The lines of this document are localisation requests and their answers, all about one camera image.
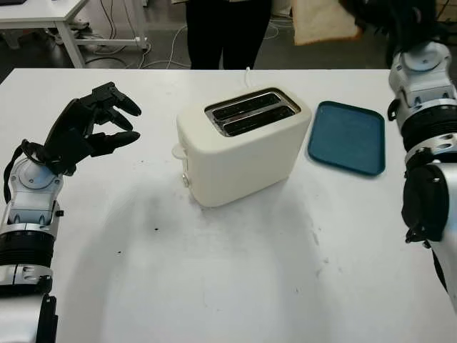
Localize grey plastic step stool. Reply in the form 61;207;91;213
0;31;47;50

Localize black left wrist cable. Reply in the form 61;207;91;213
2;139;49;205

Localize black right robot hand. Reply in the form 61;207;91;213
342;0;442;42

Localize person with black trousers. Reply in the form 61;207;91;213
185;0;362;71

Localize white office desk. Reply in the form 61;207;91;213
0;0;149;69

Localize wooden crates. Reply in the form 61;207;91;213
436;0;453;21

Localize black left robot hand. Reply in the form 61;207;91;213
45;81;143;158

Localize blue plastic tray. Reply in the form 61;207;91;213
306;100;386;179

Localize white two-slot toaster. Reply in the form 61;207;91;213
176;86;313;208

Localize grey floor cable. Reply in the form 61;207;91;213
85;42;153;69

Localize black hanging cable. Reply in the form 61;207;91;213
103;0;119;41

